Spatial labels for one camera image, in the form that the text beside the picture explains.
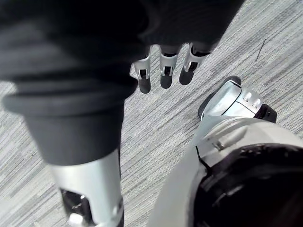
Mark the thin dark wire scrap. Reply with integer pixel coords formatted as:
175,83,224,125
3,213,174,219
256,38,267,61

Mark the robot silver right leg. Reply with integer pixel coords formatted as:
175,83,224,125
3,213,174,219
146,117,303,227

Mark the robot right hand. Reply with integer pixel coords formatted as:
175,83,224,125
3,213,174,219
0,0,246,227

